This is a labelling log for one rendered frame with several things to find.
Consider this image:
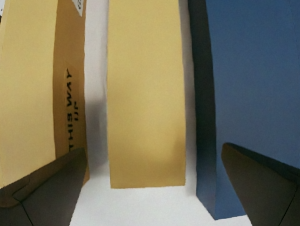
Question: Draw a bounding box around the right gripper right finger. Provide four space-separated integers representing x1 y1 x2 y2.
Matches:
221 142 300 226

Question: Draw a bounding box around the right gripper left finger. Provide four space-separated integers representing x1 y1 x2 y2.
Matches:
0 148 87 226

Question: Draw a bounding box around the brown cardboard carton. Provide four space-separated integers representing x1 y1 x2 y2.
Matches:
107 0 186 189
0 0 90 188

